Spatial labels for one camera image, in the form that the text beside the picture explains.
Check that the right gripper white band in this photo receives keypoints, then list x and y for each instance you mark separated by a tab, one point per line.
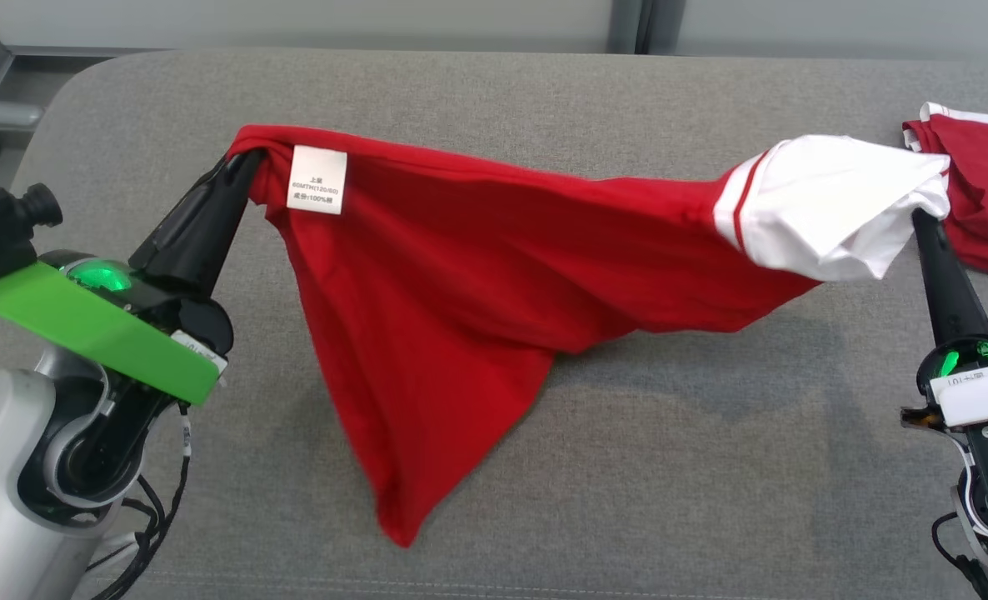
981	396

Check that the grey partition post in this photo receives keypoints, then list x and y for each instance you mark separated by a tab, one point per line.
646	25

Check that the red Bulls jersey shirt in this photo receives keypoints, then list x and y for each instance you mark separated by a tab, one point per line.
461	292

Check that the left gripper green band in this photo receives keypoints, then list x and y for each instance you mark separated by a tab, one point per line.
102	333

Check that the red shorts with white stripe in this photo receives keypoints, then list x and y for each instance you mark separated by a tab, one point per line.
985	192

